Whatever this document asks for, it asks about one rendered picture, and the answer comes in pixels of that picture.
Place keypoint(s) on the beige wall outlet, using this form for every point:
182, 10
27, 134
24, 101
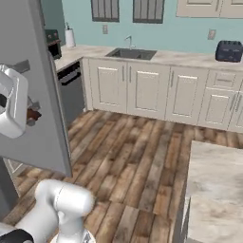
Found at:
212, 34
105, 29

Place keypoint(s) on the dark framed window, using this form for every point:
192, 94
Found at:
105, 10
148, 11

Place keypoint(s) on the dark dishwasher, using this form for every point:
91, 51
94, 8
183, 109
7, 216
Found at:
72, 95

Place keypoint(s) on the white paper towel roll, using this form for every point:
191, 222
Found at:
69, 38

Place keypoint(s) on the silver tap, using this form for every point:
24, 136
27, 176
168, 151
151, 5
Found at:
129, 42

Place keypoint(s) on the brown chicken drumstick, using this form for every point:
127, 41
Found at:
34, 114

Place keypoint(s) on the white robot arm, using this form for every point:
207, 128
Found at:
65, 202

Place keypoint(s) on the grey fridge door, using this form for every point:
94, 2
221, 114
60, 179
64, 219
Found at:
47, 79

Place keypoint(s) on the cream wall cupboard run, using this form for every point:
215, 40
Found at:
209, 8

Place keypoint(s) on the dark blue toaster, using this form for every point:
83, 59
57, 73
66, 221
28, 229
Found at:
229, 51

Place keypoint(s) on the grey metal sink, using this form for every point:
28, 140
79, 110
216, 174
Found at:
131, 53

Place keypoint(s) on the grey fridge body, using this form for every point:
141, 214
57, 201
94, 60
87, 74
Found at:
7, 193

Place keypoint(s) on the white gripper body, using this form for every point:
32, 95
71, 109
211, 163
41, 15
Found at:
19, 101

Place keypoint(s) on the cream base cupboard run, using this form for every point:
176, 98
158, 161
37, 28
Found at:
148, 91

